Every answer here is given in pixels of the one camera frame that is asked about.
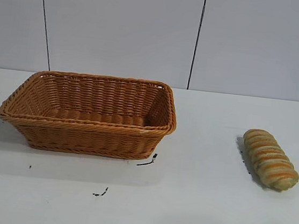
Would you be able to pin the brown woven wicker basket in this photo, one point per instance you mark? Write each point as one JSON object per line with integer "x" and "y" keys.
{"x": 87, "y": 134}

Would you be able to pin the long striped twisted bread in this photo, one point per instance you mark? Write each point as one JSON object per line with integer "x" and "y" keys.
{"x": 268, "y": 158}

